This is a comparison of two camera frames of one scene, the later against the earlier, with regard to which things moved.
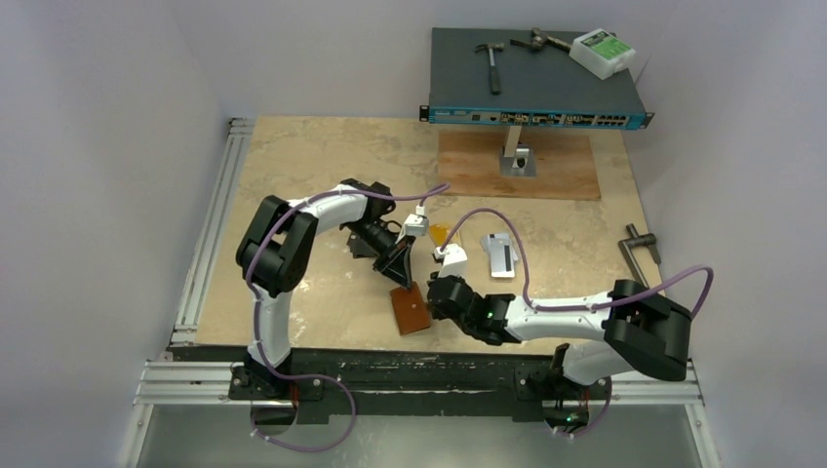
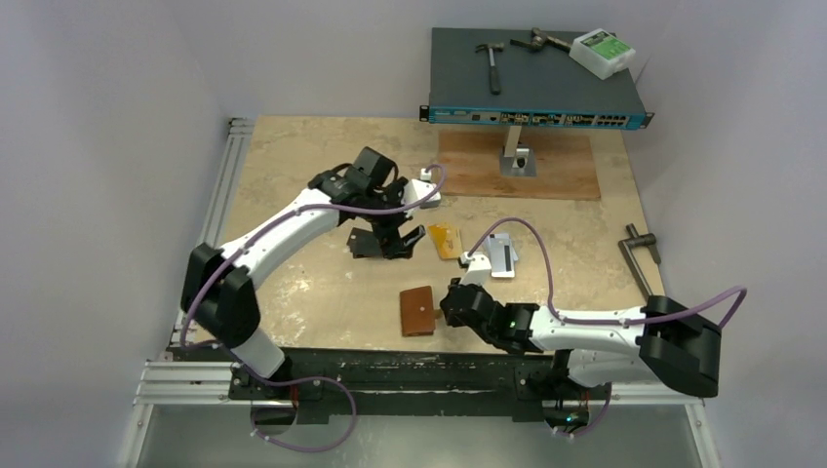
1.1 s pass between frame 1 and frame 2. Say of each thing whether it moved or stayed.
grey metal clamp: stayed
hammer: stayed
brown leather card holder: moved
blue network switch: stayed
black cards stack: stayed
